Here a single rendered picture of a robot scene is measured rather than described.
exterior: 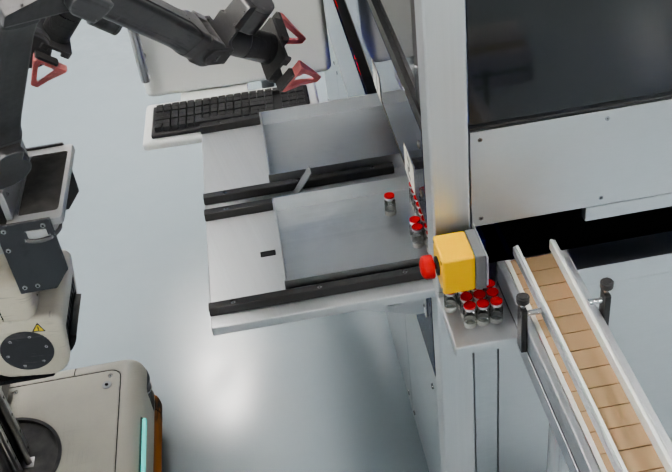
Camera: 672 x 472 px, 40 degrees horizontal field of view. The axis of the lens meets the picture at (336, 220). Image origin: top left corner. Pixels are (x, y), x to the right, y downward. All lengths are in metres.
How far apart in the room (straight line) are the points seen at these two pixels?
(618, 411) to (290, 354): 1.56
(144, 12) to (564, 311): 0.80
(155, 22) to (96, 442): 1.21
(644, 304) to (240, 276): 0.75
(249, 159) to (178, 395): 0.96
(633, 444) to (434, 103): 0.56
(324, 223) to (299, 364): 1.02
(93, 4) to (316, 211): 0.75
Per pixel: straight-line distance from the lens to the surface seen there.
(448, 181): 1.49
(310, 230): 1.80
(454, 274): 1.49
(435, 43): 1.36
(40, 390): 2.53
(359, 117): 2.13
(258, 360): 2.81
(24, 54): 1.35
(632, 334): 1.87
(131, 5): 1.38
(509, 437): 1.98
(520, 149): 1.50
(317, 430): 2.60
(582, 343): 1.49
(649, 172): 1.62
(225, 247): 1.81
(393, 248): 1.74
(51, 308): 1.92
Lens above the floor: 1.99
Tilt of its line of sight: 37 degrees down
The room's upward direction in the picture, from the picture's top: 8 degrees counter-clockwise
